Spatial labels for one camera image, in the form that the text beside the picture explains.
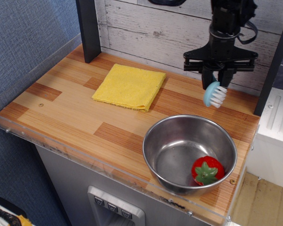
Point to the dark grey post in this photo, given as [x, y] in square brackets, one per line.
[270, 78]
[89, 29]

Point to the light blue dish brush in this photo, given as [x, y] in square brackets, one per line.
[215, 94]

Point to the red toy strawberry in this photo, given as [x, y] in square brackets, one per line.
[207, 170]

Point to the dark grey right post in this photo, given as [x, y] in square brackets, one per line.
[270, 78]

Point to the white ridged appliance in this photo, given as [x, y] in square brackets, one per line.
[271, 121]

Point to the yellow folded cloth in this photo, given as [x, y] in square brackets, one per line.
[130, 87]

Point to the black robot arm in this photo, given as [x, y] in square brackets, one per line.
[228, 16]

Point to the grey cabinet with button panel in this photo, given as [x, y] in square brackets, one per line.
[92, 197]

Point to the stainless steel pot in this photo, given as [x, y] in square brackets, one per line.
[172, 145]

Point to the dark grey left post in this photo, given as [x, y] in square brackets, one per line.
[89, 29]

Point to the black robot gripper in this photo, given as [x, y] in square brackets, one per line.
[219, 54]

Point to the clear acrylic table guard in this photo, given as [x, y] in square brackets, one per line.
[58, 114]

